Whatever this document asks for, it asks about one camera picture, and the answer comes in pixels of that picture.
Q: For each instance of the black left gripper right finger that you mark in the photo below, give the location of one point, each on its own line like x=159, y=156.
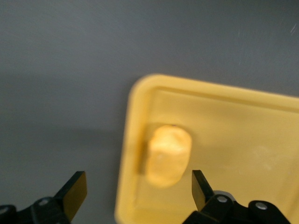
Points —
x=201, y=189

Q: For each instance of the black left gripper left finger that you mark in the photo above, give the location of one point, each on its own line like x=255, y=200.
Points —
x=72, y=196

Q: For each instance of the yellow-brown potato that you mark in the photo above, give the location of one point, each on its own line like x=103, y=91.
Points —
x=169, y=156

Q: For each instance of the yellow rectangular plastic tray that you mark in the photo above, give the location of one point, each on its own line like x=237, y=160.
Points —
x=233, y=140

